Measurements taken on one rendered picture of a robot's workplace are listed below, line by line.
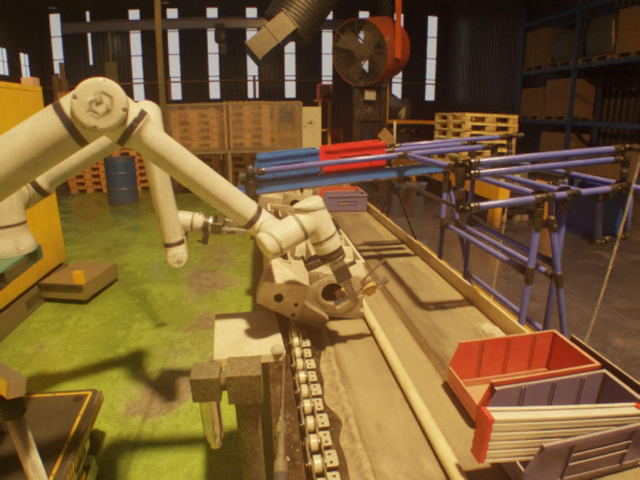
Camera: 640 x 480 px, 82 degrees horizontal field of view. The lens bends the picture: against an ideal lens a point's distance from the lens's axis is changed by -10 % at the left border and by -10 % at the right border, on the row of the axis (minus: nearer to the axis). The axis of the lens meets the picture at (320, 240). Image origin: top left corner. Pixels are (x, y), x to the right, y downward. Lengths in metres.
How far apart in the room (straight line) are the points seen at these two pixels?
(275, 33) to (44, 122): 7.38
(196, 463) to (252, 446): 1.59
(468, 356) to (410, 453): 0.33
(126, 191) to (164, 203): 6.47
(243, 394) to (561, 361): 1.04
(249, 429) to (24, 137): 0.78
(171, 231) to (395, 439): 1.13
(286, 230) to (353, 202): 2.11
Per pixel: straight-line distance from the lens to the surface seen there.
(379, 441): 1.04
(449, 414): 1.15
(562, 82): 14.13
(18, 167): 1.03
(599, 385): 1.21
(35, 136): 1.01
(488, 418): 0.84
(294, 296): 1.38
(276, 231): 1.13
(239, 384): 0.43
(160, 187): 1.65
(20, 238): 1.73
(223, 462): 2.06
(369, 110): 8.30
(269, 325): 1.41
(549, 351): 1.35
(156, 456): 2.16
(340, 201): 3.19
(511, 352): 1.27
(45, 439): 1.93
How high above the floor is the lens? 1.47
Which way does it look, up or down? 17 degrees down
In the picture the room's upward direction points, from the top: straight up
